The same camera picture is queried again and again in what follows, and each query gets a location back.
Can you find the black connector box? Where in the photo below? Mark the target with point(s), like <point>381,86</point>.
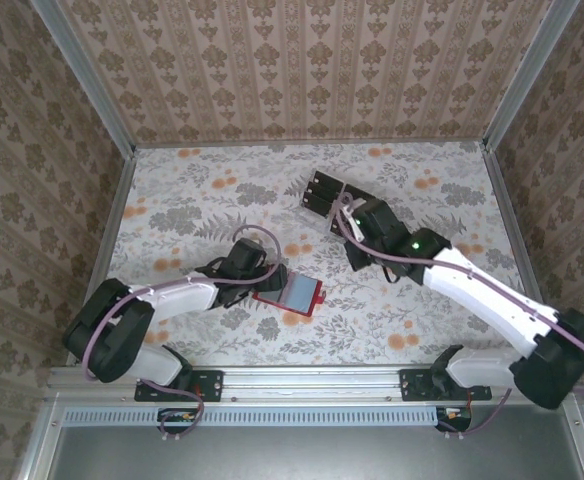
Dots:
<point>454,417</point>
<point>177,417</point>

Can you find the floral tablecloth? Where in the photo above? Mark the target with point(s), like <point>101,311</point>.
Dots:
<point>372,340</point>

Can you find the grey metal panel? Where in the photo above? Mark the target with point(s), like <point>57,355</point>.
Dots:
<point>297,455</point>

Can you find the red card holder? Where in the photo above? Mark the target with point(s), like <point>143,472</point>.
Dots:
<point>302,292</point>

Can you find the aluminium frame post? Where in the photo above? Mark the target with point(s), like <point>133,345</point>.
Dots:
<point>528,75</point>
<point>86,75</point>

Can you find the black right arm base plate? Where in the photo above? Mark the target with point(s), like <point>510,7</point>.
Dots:
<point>412,387</point>

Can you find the black credit card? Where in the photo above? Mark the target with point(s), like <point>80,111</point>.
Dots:
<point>329,180</point>
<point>324,191</point>
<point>320,203</point>
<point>359,192</point>

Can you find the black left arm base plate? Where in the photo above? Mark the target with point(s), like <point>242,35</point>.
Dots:
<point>212,386</point>

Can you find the aluminium table side rail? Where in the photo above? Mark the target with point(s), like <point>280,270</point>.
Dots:
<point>114,220</point>
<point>513,225</point>

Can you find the aluminium table edge rail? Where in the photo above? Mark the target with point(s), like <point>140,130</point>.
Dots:
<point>312,382</point>

